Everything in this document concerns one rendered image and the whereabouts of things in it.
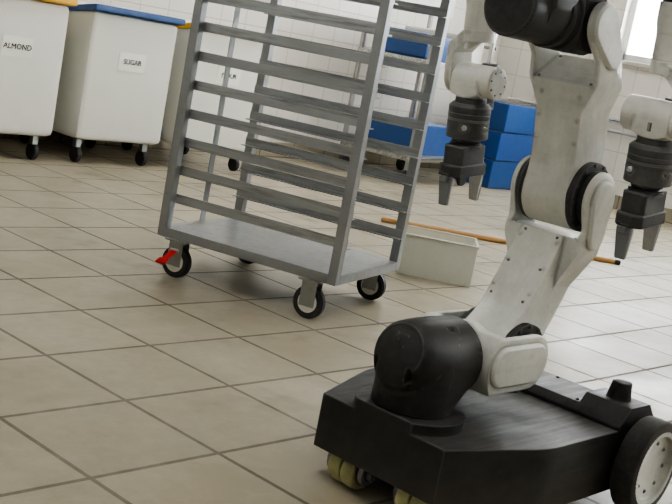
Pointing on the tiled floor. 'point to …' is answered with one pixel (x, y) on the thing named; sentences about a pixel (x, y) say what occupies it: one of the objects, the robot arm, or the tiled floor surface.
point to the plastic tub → (438, 256)
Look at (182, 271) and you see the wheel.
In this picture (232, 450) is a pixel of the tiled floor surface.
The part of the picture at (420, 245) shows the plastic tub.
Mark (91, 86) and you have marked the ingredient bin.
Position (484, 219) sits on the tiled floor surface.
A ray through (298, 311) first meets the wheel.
